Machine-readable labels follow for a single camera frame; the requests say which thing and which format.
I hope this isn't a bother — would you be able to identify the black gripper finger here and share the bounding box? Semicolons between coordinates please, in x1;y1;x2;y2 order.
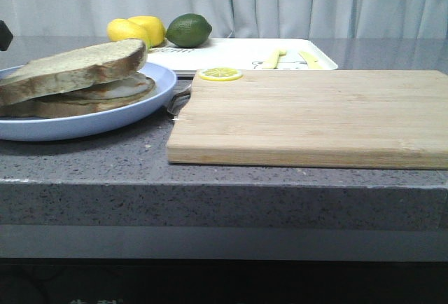
0;20;13;51

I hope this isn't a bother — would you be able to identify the light blue round plate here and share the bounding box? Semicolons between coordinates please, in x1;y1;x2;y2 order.
1;62;177;141

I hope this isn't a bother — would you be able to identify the bread slice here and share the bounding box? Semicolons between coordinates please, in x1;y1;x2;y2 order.
1;90;155;118
1;39;147;106

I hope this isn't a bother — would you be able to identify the white rectangular tray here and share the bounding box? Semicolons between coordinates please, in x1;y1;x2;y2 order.
147;38;338;76

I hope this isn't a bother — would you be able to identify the white curtain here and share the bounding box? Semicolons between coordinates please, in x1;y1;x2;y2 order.
1;0;447;39

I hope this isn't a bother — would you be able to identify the front yellow lemon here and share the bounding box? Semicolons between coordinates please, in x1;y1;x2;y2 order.
106;18;152;49

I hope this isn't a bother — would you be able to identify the yellow lemon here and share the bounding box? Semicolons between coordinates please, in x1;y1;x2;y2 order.
106;18;152;49
128;15;166;47

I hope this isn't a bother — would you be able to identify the fried egg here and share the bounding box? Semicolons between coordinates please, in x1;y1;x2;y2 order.
65;72;155;99

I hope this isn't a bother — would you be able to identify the rear yellow lemon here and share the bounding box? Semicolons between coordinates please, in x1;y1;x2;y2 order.
128;15;166;47

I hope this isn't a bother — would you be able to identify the green lime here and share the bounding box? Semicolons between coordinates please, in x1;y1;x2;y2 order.
165;13;212;48

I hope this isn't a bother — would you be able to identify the lemon slice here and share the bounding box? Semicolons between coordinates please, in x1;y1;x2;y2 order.
198;67;243;81

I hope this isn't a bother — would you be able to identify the right yellow fry piece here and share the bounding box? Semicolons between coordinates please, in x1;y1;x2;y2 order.
298;50;323;69

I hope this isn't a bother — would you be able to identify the wooden cutting board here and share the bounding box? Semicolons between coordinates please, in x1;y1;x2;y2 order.
167;70;447;170

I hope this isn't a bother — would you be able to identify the metal cutting board handle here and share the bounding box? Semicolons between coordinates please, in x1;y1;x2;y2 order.
167;85;192;121

